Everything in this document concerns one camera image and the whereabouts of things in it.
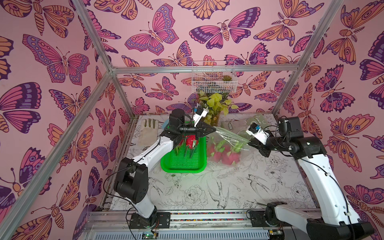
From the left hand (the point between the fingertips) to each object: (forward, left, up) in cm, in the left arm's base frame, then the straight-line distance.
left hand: (215, 130), depth 72 cm
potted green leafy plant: (+26, -3, -6) cm, 27 cm away
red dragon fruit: (+9, +13, -22) cm, 27 cm away
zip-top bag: (-4, -7, -2) cm, 8 cm away
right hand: (-4, -18, -2) cm, 19 cm away
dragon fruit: (-6, -5, -11) cm, 14 cm away
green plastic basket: (-2, +25, -30) cm, 40 cm away
